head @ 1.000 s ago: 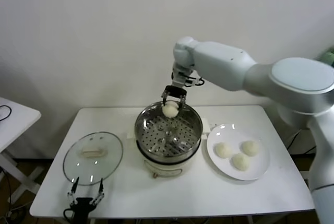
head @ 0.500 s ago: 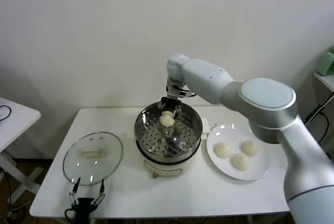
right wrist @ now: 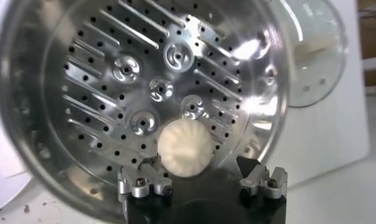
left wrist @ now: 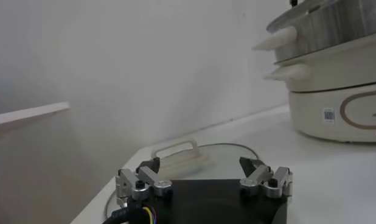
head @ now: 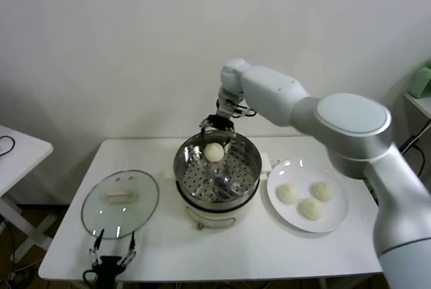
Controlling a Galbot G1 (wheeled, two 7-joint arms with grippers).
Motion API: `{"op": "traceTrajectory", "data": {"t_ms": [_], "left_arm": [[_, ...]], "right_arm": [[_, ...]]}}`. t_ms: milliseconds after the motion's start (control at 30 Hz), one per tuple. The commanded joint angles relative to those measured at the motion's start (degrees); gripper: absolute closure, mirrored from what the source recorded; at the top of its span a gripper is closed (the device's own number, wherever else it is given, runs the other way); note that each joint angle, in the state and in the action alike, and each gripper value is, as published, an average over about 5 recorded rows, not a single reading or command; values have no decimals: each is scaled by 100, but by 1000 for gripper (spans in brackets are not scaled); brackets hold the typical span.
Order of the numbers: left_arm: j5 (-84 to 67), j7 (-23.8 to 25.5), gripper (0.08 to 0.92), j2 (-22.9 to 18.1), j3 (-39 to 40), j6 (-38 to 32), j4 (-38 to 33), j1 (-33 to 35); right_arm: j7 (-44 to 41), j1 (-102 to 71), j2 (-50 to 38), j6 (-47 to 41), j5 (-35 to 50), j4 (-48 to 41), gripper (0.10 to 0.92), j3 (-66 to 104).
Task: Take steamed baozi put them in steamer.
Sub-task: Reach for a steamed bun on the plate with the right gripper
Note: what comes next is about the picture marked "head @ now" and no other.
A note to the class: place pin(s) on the stainless steel steamer basket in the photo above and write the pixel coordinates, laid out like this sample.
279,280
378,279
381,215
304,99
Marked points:
250,164

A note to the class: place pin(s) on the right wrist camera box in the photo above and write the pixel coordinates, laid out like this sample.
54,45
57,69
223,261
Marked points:
240,110

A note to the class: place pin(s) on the black inline adapter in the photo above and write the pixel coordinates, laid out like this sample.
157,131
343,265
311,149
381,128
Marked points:
407,143

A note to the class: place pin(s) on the white round plate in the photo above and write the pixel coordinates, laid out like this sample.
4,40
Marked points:
330,216

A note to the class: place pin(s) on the pale green container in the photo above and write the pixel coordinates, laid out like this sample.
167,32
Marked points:
422,83

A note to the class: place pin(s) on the round glass pot lid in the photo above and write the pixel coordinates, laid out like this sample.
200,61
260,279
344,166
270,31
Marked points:
134,201

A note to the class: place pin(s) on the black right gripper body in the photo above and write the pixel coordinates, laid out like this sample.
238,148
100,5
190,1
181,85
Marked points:
220,122

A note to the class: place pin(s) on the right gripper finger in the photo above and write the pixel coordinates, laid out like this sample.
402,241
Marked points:
204,129
233,135

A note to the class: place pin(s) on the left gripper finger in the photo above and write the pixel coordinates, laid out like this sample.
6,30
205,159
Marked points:
99,240
133,242

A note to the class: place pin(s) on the light blue right robot arm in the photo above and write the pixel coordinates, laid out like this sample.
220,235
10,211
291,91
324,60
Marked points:
353,117

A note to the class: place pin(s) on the white steamed baozi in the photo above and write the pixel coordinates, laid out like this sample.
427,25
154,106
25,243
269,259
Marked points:
322,190
288,193
310,209
214,152

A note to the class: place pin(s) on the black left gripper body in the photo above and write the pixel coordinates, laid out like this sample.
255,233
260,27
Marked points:
106,265

